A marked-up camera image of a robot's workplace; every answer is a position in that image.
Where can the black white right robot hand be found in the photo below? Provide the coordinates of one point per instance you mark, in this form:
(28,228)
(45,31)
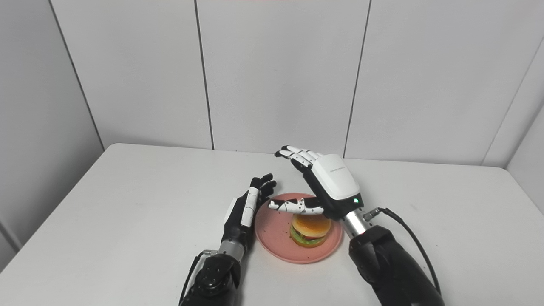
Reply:
(335,178)

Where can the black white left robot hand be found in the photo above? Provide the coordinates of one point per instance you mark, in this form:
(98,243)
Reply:
(236,225)

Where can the pink round plate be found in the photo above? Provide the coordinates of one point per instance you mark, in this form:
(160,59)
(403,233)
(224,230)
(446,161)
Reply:
(274,238)

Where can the toy hamburger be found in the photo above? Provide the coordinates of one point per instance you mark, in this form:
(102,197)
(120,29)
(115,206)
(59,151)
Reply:
(310,227)

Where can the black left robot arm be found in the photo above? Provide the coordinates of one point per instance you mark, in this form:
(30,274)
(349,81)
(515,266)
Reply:
(216,280)

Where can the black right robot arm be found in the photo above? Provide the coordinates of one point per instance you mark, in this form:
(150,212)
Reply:
(391,272)

